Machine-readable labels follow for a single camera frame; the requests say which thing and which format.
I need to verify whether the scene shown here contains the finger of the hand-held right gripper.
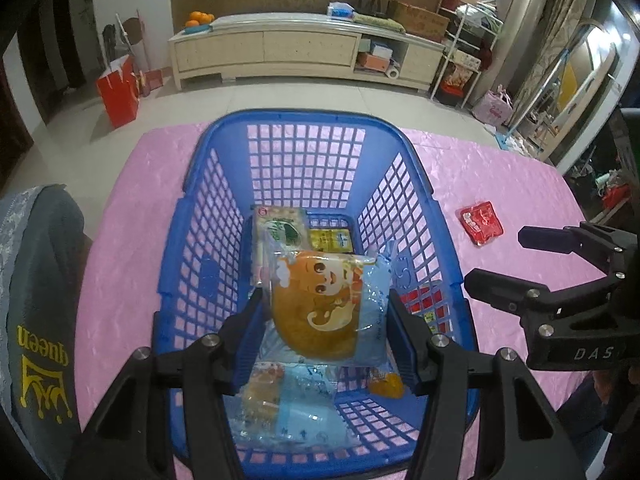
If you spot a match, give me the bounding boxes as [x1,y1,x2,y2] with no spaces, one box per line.
[463,267,640,372]
[517,220,640,281]

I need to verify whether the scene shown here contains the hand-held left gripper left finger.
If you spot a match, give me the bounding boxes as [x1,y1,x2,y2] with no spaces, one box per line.
[65,287,266,480]

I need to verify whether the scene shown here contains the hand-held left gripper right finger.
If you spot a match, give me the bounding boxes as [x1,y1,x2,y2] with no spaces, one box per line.
[387,290,587,480]

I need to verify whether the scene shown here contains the red labelled snack packet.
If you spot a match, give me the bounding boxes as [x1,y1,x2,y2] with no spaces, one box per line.
[400,284,445,332]

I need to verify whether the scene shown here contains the orange sausage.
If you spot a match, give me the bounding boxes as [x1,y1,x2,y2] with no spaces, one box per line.
[366,366,405,401]

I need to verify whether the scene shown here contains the light blue bread packet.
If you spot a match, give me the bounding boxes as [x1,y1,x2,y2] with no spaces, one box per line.
[231,360,362,454]

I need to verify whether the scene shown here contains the blue cartoon bread packet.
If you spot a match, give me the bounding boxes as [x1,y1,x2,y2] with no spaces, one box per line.
[262,241,397,367]

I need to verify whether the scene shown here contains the small red snack packet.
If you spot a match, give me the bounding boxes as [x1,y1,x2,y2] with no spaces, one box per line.
[458,200,504,247]

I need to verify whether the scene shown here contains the green snack packet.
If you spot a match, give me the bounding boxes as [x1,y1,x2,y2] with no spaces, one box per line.
[251,204,307,287]

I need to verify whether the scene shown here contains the blue plastic basket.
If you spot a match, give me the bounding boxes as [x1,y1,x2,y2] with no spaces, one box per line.
[152,108,479,479]

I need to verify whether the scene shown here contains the person's right hand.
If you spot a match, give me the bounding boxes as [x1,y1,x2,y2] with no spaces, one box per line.
[591,360,640,433]

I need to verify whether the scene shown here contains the wooden framed standing mirror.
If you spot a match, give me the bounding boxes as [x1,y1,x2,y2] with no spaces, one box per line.
[510,17,619,162]

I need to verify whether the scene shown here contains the pink quilted blanket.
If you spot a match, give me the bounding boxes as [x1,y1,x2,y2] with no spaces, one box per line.
[75,121,640,480]

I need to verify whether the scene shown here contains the yellow purple snack packet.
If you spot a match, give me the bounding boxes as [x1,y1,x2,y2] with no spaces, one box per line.
[306,227,354,254]

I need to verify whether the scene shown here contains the pink shopping bag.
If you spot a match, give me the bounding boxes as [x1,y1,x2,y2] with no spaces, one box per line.
[472,87,514,126]

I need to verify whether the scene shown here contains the patterned curtain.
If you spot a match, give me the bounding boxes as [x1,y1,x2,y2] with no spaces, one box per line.
[505,0,599,111]

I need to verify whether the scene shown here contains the white metal storage rack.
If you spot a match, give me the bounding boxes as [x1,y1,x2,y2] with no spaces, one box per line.
[430,4,504,107]

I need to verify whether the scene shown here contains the grey crown print sweatshirt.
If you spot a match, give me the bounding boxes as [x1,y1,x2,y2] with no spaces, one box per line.
[0,184,94,480]

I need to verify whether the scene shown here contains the brown cardboard box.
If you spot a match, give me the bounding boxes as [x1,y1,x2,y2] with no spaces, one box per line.
[394,0,451,44]

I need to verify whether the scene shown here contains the green cushion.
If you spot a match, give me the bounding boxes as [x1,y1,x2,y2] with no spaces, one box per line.
[352,12,405,34]

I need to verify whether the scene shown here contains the red paper bag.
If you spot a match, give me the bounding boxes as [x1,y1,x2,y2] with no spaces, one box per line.
[96,55,141,130]

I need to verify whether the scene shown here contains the beige television cabinet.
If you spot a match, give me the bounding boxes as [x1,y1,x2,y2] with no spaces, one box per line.
[167,10,447,94]

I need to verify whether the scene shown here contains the blue handled mop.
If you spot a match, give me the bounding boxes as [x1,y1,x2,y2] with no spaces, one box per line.
[492,47,572,149]

